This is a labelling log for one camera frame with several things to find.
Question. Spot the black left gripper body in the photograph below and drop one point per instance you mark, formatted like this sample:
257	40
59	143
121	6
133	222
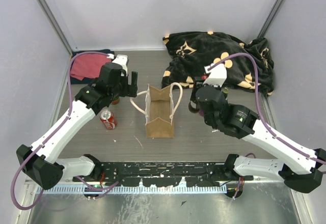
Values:
124	89

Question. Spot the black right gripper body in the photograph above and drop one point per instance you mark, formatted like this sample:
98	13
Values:
198	81

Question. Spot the green glass bottle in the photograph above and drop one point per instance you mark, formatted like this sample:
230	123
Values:
225	91
116	101

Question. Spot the brown canvas bag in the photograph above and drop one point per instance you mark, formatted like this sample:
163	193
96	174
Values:
160	107

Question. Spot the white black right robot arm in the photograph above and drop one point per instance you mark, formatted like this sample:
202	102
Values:
295	165

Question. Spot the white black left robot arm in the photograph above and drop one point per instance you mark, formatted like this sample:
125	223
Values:
40	161

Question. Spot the red folded cloth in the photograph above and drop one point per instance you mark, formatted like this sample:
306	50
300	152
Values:
88	65

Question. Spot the red soda can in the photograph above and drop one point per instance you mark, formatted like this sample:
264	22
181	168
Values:
108	119

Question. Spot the dark navy folded cloth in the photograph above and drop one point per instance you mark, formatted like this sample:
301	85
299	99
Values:
79	53

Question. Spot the black floral blanket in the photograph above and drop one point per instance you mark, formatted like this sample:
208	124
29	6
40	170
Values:
248	65

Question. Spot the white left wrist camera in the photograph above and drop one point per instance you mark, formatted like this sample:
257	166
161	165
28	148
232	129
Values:
119	59

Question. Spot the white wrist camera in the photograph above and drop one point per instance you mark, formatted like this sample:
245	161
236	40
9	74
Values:
119	59
216	75

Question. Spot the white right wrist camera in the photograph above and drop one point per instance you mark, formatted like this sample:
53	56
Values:
216	75

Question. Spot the white slotted cable duct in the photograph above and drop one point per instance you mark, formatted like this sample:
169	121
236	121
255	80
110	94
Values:
181	189

